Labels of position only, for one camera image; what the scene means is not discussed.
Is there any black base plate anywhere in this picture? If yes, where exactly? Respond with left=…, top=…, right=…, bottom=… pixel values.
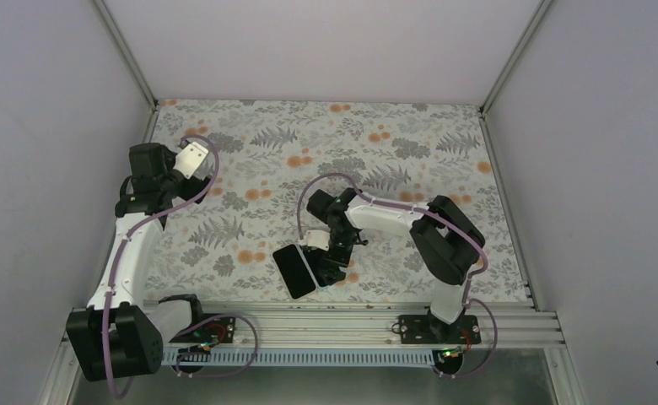
left=186, top=317, right=236, bottom=346
left=391, top=314, right=482, bottom=345

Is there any floral patterned mat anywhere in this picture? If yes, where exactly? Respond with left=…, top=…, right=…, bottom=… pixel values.
left=141, top=99, right=531, bottom=305

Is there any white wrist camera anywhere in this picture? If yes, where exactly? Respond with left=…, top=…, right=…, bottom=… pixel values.
left=299, top=229, right=331, bottom=251
left=173, top=142, right=208, bottom=179

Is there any white slotted cable duct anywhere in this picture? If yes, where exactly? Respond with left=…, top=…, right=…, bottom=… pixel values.
left=181, top=348, right=436, bottom=368

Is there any aluminium mounting rail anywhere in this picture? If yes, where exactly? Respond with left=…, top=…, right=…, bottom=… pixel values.
left=63, top=301, right=565, bottom=350

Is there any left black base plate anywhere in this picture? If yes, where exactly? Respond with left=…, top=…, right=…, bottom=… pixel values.
left=186, top=317, right=236, bottom=346

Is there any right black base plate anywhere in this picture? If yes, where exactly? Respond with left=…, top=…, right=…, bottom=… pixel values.
left=391, top=314, right=482, bottom=345

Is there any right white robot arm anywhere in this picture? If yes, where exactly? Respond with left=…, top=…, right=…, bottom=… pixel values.
left=299, top=188, right=485, bottom=343

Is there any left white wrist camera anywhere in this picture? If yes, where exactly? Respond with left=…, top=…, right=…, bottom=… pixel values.
left=173, top=142, right=208, bottom=179

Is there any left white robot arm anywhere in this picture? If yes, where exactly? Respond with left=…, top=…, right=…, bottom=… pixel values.
left=66, top=139, right=217, bottom=381

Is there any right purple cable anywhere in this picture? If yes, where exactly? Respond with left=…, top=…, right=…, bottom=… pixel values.
left=296, top=172, right=499, bottom=379

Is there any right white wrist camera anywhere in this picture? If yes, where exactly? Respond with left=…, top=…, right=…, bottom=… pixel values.
left=299, top=229, right=331, bottom=251

